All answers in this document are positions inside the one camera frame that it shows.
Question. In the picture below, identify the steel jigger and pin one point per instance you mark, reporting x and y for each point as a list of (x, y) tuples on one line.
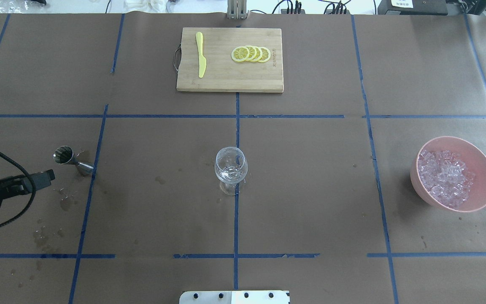
[(66, 155)]

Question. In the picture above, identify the clear wine glass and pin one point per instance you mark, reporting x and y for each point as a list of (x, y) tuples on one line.
[(231, 168)]

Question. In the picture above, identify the pink ice bowl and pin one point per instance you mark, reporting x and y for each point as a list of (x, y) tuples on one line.
[(474, 159)]

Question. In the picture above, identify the ice cubes pile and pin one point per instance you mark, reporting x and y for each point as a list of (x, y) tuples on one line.
[(445, 176)]

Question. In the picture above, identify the yellow plastic knife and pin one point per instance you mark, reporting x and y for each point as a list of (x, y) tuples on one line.
[(202, 61)]

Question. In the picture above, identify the bamboo cutting board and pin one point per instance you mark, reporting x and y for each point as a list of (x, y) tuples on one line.
[(222, 73)]

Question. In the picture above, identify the black box device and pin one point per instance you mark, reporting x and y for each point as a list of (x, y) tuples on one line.
[(413, 7)]

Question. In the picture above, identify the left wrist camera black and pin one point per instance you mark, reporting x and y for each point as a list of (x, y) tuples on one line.
[(21, 185)]

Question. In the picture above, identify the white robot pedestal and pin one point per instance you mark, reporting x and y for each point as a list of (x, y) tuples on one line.
[(236, 297)]

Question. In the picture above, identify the aluminium frame post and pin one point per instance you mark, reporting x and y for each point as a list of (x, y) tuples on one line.
[(237, 9)]

